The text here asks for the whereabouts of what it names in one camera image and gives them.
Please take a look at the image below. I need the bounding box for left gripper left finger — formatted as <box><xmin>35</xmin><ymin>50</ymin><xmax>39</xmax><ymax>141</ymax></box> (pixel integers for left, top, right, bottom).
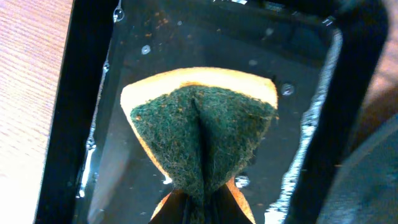
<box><xmin>149</xmin><ymin>190</ymin><xmax>190</xmax><ymax>224</ymax></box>

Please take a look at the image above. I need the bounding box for green and yellow sponge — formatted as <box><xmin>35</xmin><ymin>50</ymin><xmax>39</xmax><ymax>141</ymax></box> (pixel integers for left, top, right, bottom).
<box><xmin>120</xmin><ymin>67</ymin><xmax>278</xmax><ymax>223</ymax></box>

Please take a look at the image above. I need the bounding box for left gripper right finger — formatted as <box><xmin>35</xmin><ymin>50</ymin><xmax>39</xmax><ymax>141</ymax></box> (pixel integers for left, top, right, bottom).
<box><xmin>214</xmin><ymin>184</ymin><xmax>252</xmax><ymax>224</ymax></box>

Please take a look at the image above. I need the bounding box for black rectangular tray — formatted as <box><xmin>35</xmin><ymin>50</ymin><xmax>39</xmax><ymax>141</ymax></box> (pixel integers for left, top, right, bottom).
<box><xmin>34</xmin><ymin>0</ymin><xmax>389</xmax><ymax>223</ymax></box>

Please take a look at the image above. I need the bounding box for black round tray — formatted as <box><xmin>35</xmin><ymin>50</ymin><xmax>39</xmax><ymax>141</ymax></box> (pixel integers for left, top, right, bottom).
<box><xmin>317</xmin><ymin>114</ymin><xmax>397</xmax><ymax>224</ymax></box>

